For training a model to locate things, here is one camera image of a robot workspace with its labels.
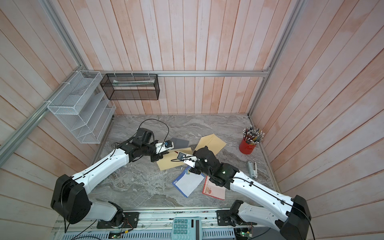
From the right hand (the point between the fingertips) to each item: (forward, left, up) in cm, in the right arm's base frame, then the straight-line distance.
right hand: (189, 154), depth 76 cm
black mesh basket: (+50, +43, +7) cm, 66 cm away
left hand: (+4, +13, -5) cm, 15 cm away
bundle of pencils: (+14, -37, -3) cm, 39 cm away
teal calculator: (-30, 0, -17) cm, 35 cm away
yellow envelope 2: (+21, -16, -20) cm, 34 cm away
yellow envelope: (0, +14, -10) cm, 17 cm away
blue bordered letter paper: (-7, +1, -19) cm, 21 cm away
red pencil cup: (+13, -35, -13) cm, 40 cm away
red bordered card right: (-11, -12, -19) cm, 25 cm away
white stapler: (0, -38, -17) cm, 42 cm away
